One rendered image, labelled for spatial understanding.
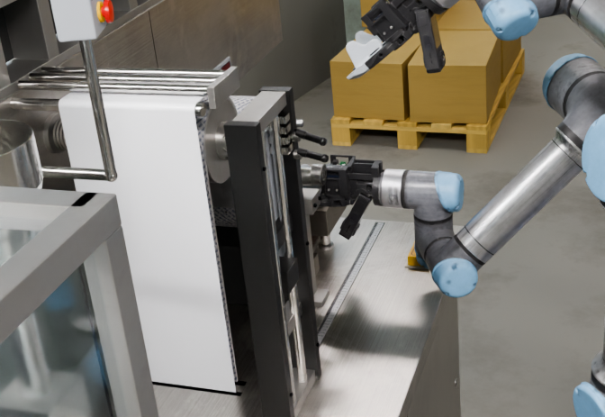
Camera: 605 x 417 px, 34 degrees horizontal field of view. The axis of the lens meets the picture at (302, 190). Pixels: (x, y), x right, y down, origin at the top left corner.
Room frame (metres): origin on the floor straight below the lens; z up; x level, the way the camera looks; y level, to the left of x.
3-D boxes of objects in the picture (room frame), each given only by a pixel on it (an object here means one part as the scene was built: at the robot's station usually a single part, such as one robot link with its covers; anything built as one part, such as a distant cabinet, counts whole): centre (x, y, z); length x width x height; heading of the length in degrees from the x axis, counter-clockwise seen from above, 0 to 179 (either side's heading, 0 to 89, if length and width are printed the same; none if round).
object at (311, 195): (1.69, 0.00, 1.05); 0.06 x 0.05 x 0.31; 69
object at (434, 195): (1.69, -0.25, 1.11); 0.11 x 0.08 x 0.09; 69
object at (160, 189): (1.48, 0.29, 1.17); 0.34 x 0.05 x 0.54; 69
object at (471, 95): (4.99, -0.76, 0.36); 1.31 x 0.99 x 0.73; 147
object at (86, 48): (1.23, 0.26, 1.51); 0.02 x 0.02 x 0.20
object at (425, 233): (1.67, -0.25, 1.01); 0.11 x 0.08 x 0.11; 5
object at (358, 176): (1.75, -0.10, 1.12); 0.12 x 0.08 x 0.09; 69
